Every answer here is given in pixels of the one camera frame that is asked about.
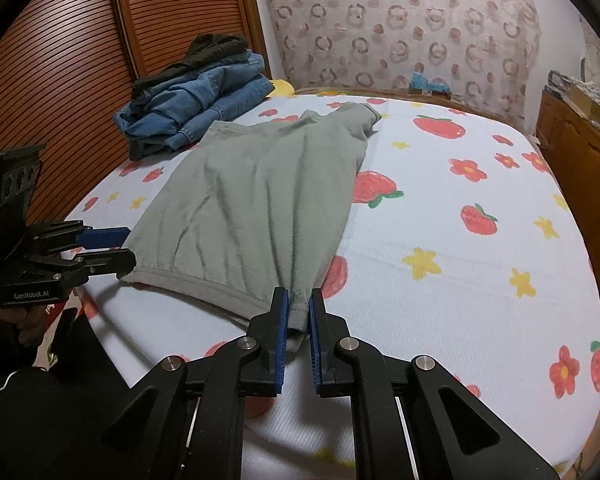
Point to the black pants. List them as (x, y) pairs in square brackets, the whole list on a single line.
[(205, 52)]

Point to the open box of small bottles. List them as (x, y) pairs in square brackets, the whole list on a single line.
[(592, 102)]

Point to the circle patterned curtain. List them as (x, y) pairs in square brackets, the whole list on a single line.
[(405, 20)]

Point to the round white mirror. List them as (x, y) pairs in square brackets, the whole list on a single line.
[(586, 69)]

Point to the white strawberry printed blanket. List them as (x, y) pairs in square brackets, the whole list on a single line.
[(455, 260)]

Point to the blue plastic bag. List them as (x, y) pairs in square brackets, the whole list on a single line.
[(427, 82)]

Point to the grey-green t-shirt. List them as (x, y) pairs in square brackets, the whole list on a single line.
[(260, 200)]

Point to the person's left hand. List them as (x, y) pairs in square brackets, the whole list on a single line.
[(22, 322)]

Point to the blue denim jeans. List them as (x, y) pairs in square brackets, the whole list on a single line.
[(200, 105)]

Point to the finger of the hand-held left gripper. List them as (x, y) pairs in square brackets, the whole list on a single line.
[(112, 262), (102, 237)]

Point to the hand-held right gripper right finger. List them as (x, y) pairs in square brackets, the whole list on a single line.
[(316, 340)]

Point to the person's left forearm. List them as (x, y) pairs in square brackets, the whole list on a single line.
[(25, 410)]

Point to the wooden cabinet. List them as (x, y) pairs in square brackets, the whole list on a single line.
[(580, 160)]

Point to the yellow soft cushion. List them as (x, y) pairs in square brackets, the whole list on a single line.
[(282, 87)]

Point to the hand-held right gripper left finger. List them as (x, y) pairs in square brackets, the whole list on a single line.
[(279, 340)]

